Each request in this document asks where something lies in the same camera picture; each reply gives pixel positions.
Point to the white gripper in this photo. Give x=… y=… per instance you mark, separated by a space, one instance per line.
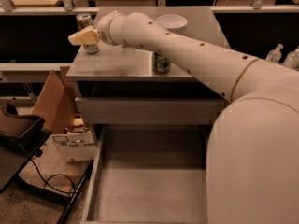
x=103 y=30

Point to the silver blue redbull can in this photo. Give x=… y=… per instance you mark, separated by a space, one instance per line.
x=87 y=32

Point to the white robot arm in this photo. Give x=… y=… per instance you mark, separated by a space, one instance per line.
x=252 y=164

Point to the closed grey top drawer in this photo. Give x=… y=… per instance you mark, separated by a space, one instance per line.
x=162 y=111

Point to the green soda can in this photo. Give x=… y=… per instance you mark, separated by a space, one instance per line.
x=160 y=64

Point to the grey drawer cabinet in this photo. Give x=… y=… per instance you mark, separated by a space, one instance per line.
x=120 y=72

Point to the open grey middle drawer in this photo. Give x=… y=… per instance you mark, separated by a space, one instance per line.
x=148 y=175

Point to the brown cardboard box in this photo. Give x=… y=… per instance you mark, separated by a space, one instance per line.
x=56 y=102

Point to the white bowl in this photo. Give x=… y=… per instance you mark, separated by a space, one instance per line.
x=172 y=22

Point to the white printed cardboard box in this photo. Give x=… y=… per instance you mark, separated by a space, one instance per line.
x=75 y=146

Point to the black stand with tray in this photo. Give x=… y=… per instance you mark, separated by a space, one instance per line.
x=21 y=137

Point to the clear soap dispenser bottle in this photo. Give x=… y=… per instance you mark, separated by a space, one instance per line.
x=275 y=54

